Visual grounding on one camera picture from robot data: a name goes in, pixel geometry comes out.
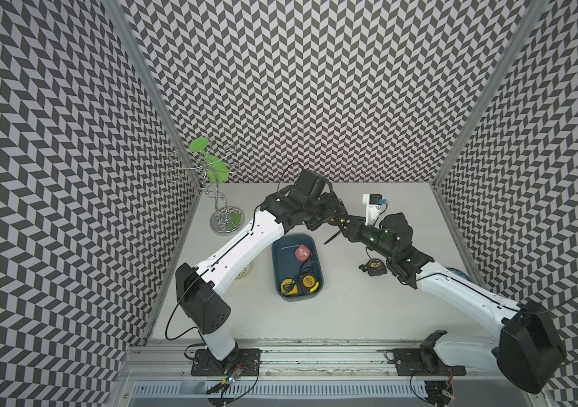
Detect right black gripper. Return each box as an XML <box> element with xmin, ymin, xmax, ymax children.
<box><xmin>333</xmin><ymin>213</ymin><xmax>395</xmax><ymax>260</ymax></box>

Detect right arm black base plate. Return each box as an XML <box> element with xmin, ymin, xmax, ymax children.
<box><xmin>392</xmin><ymin>349</ymin><xmax>467</xmax><ymax>377</ymax></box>

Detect yellow black square tape measure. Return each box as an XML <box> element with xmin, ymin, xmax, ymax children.
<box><xmin>280</xmin><ymin>278</ymin><xmax>301</xmax><ymax>297</ymax></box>

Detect dark teal storage box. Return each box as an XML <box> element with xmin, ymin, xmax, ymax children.
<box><xmin>272</xmin><ymin>234</ymin><xmax>324</xmax><ymax>301</ymax></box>

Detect glass bowl yellow flower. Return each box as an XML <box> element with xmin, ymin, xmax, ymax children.
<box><xmin>236</xmin><ymin>261</ymin><xmax>254</xmax><ymax>280</ymax></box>

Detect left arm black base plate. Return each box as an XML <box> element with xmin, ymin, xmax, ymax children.
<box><xmin>191</xmin><ymin>349</ymin><xmax>261</xmax><ymax>377</ymax></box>

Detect black yellow round tape measure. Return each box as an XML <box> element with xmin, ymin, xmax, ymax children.
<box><xmin>324</xmin><ymin>216</ymin><xmax>351</xmax><ymax>245</ymax></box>

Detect aluminium front rail frame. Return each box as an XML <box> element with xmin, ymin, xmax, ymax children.
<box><xmin>107</xmin><ymin>338</ymin><xmax>553</xmax><ymax>406</ymax></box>

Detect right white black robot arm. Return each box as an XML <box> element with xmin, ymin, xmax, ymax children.
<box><xmin>330</xmin><ymin>213</ymin><xmax>567</xmax><ymax>393</ymax></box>

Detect pink red tape measure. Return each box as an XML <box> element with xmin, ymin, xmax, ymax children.
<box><xmin>295</xmin><ymin>244</ymin><xmax>312</xmax><ymax>262</ymax></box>

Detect small black yellow tape measure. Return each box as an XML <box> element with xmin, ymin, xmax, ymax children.
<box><xmin>358</xmin><ymin>259</ymin><xmax>387</xmax><ymax>276</ymax></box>

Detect metal wire stand green leaves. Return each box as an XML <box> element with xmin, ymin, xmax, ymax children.
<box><xmin>164</xmin><ymin>137</ymin><xmax>245</xmax><ymax>236</ymax></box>

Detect blue white patterned plate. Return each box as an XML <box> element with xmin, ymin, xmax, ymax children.
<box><xmin>447</xmin><ymin>267</ymin><xmax>471</xmax><ymax>282</ymax></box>

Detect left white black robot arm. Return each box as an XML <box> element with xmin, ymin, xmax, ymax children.
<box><xmin>175</xmin><ymin>188</ymin><xmax>346</xmax><ymax>362</ymax></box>

